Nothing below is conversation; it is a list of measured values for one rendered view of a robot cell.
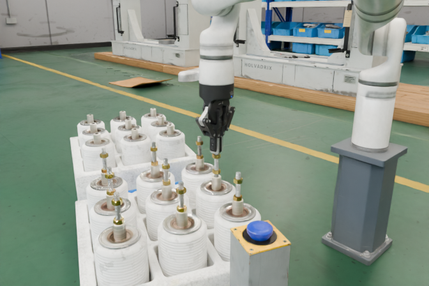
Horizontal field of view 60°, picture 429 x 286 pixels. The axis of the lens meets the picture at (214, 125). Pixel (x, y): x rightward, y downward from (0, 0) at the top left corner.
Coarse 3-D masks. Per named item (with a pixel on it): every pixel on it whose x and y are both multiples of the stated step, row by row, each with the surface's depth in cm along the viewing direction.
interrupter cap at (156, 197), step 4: (172, 188) 85; (156, 192) 84; (160, 192) 84; (172, 192) 84; (152, 196) 82; (156, 196) 82; (160, 196) 82; (172, 196) 82; (176, 196) 82; (152, 200) 80; (156, 200) 80; (160, 200) 80; (164, 200) 80; (168, 200) 80; (172, 200) 80; (176, 200) 80; (160, 204) 79; (164, 204) 79; (168, 204) 79
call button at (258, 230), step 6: (252, 222) 58; (258, 222) 58; (264, 222) 58; (252, 228) 56; (258, 228) 56; (264, 228) 56; (270, 228) 56; (252, 234) 55; (258, 234) 55; (264, 234) 55; (270, 234) 56; (258, 240) 56; (264, 240) 56
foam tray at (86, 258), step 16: (128, 192) 99; (80, 208) 91; (192, 208) 91; (80, 224) 84; (144, 224) 88; (80, 240) 79; (208, 240) 79; (80, 256) 73; (208, 256) 75; (80, 272) 69; (160, 272) 69; (192, 272) 69; (208, 272) 69; (224, 272) 69
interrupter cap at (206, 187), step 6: (210, 180) 89; (222, 180) 89; (204, 186) 86; (210, 186) 87; (222, 186) 87; (228, 186) 86; (204, 192) 84; (210, 192) 84; (216, 192) 84; (222, 192) 84; (228, 192) 84
